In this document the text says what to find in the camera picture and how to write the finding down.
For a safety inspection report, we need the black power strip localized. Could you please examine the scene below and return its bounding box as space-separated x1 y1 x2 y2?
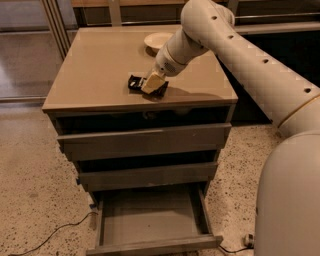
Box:
243 234 255 249

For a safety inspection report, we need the middle grey drawer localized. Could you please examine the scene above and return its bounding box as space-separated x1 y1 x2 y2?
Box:
79 162 217 192

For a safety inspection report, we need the top grey drawer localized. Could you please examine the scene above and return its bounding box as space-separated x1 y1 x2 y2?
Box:
57 123 231 161

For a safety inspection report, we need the metal railing frame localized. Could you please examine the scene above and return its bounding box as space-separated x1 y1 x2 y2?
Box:
36 0 320 57

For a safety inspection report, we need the white bowl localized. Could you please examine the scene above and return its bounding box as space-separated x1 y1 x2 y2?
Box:
144 32 173 51

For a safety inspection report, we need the bottom grey drawer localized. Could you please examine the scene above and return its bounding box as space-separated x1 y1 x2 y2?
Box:
86 184 223 256

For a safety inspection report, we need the black rxbar chocolate bar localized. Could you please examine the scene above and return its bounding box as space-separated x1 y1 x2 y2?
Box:
128 75 169 97

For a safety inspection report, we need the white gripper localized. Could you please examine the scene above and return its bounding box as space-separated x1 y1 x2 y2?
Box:
141 44 187 94

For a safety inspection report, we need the grey drawer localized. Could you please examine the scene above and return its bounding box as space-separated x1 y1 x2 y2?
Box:
86 184 223 256
57 123 231 161
79 162 217 192

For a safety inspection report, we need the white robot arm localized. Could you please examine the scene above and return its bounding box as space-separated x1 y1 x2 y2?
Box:
142 0 320 256

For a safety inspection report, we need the black floor cable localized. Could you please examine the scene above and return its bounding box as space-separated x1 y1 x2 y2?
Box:
7 210 99 256

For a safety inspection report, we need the grey drawer cabinet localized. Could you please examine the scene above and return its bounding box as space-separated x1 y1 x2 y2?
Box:
43 27 237 201

